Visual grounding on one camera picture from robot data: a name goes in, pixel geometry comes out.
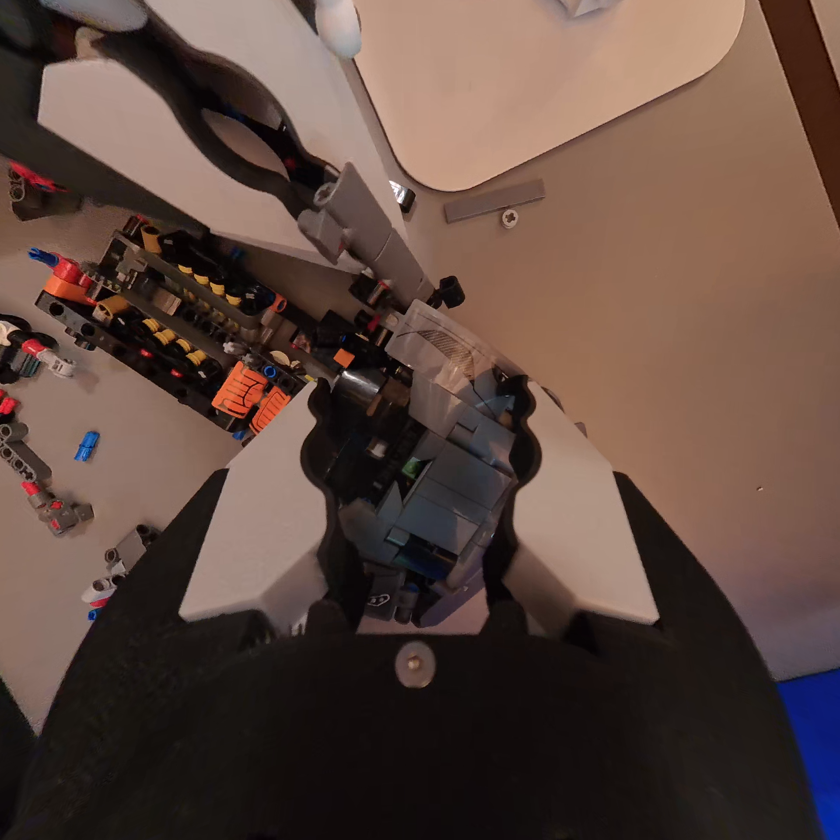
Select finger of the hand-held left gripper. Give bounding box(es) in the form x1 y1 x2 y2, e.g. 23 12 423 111
150 0 409 232
37 58 363 271

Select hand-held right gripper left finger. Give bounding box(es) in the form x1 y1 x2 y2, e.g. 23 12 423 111
178 381 340 632

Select partly built lego car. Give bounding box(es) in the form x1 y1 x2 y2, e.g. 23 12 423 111
29 161 586 626

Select lego axle subassembly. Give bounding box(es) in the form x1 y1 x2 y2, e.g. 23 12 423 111
0 314 77 386

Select grey lego piece red pins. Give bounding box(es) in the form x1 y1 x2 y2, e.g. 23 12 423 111
21 480 96 537

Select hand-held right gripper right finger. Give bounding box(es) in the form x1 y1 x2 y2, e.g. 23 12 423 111
504 378 660 635

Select blue plastic bin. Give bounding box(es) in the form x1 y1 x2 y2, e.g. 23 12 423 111
776 668 840 840

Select grey lego beam with holes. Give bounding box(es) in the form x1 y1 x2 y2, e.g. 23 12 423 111
0 422 53 487

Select grey white lego subassembly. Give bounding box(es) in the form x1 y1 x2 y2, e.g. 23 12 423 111
80 524 163 622

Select white tipped metal rod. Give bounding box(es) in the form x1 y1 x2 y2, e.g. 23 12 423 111
315 0 364 60

